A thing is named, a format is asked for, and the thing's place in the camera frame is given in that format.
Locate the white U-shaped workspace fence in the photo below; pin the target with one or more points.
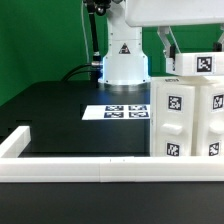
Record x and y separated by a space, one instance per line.
14 168

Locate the white base marker sheet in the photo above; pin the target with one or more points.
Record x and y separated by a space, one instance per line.
117 112

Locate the white cabinet body box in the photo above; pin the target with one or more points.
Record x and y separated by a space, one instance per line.
197 82

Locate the white cabinet top block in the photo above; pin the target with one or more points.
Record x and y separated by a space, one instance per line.
196 64

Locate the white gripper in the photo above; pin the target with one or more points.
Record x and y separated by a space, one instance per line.
166 13

